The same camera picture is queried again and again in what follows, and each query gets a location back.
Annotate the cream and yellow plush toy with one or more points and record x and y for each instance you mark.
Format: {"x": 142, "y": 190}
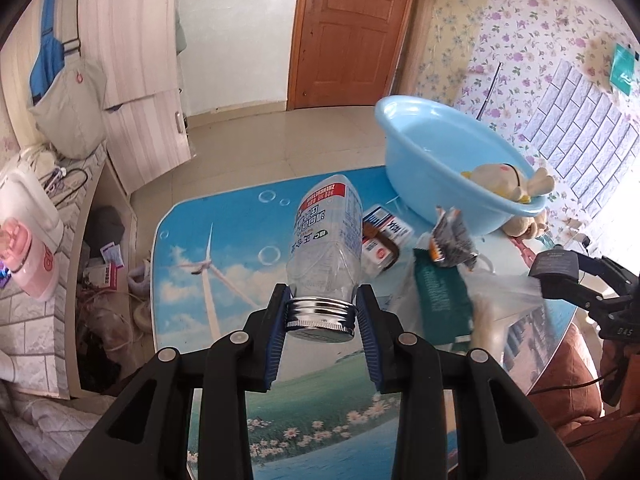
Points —
{"x": 500, "y": 180}

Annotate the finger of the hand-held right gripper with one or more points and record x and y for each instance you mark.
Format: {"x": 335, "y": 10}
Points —
{"x": 607, "y": 270}
{"x": 555, "y": 270}

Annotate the pink plastic hanger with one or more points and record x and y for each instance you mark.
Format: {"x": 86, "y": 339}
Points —
{"x": 527, "y": 250}

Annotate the silver snack packet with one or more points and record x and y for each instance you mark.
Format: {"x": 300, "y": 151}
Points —
{"x": 452, "y": 240}

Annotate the brown wooden door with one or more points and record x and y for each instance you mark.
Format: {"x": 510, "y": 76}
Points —
{"x": 350, "y": 35}

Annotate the pink drink bottle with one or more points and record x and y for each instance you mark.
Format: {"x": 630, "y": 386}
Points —
{"x": 35, "y": 265}

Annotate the green wall sign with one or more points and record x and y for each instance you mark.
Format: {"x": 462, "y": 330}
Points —
{"x": 625, "y": 70}

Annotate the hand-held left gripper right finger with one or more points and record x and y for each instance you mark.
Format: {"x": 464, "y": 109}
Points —
{"x": 369, "y": 345}

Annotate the rolled beige mat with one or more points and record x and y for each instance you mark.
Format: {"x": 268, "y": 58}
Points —
{"x": 420, "y": 35}

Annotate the brick-patterned cabinet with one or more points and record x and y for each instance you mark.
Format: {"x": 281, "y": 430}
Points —
{"x": 30, "y": 330}

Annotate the tan plush toy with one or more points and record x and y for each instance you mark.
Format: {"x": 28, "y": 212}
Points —
{"x": 522, "y": 225}

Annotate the light wooden wardrobe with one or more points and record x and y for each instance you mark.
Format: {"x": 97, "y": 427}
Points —
{"x": 140, "y": 60}

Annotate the white electric kettle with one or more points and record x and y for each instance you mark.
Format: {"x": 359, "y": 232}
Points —
{"x": 25, "y": 205}

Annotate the brown sofa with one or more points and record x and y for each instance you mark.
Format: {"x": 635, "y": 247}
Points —
{"x": 570, "y": 380}

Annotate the grey cloth bag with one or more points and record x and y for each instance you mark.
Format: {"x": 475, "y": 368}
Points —
{"x": 70, "y": 110}

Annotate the blue hanging bag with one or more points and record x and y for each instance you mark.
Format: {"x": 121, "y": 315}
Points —
{"x": 42, "y": 65}

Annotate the clear plastic bag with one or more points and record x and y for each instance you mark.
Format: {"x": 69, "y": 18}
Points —
{"x": 505, "y": 305}

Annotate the clear plastic bottle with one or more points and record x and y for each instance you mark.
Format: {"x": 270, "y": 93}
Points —
{"x": 325, "y": 240}

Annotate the green packet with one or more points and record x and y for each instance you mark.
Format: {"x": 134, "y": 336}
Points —
{"x": 440, "y": 295}

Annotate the blue plastic basin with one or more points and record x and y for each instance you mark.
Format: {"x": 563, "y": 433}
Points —
{"x": 425, "y": 150}

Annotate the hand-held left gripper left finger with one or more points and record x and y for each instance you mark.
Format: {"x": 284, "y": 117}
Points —
{"x": 275, "y": 345}

